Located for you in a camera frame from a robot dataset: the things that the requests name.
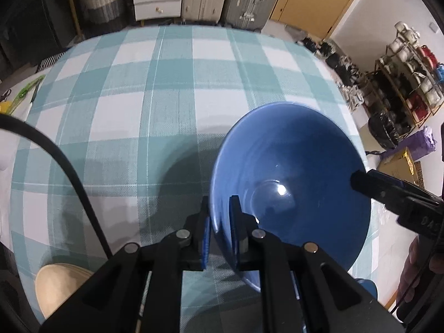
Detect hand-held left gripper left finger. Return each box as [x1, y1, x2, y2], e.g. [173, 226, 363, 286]
[38, 196, 212, 333]

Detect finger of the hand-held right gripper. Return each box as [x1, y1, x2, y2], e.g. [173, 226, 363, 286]
[350, 171, 418, 216]
[367, 168, 444, 205]

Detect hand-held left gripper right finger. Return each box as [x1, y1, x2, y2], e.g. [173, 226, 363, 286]
[229, 194, 405, 333]

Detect blue bowl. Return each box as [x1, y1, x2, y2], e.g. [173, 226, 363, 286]
[210, 103, 372, 294]

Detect beige plate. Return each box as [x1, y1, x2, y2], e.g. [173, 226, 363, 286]
[35, 264, 95, 320]

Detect person's right hand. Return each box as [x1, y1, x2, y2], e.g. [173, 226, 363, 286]
[396, 236, 444, 306]

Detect printed cardboard box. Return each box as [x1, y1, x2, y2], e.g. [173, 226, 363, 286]
[377, 147, 427, 188]

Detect purple bag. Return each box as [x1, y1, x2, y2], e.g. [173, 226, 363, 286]
[392, 127, 438, 157]

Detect bin with black bag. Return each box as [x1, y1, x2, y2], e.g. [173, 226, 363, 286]
[364, 111, 400, 170]

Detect metal shoe rack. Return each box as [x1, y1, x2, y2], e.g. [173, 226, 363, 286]
[368, 22, 444, 140]

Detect rows of racked shoes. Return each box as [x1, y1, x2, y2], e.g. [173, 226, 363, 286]
[378, 21, 444, 125]

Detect pile of loose shoes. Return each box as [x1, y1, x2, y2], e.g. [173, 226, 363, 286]
[295, 31, 369, 112]

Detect teal checkered tablecloth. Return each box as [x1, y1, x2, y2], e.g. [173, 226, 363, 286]
[9, 24, 373, 333]

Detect wooden door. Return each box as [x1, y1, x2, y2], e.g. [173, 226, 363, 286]
[269, 0, 370, 39]

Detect silver suitcase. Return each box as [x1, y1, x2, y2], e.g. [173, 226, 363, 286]
[222, 0, 288, 30]

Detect green packet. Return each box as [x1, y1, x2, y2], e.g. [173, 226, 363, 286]
[13, 74, 46, 112]

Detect striped black white cloth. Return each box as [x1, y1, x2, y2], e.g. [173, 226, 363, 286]
[38, 52, 67, 72]

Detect woven basket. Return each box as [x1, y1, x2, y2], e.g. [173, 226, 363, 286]
[78, 0, 126, 26]

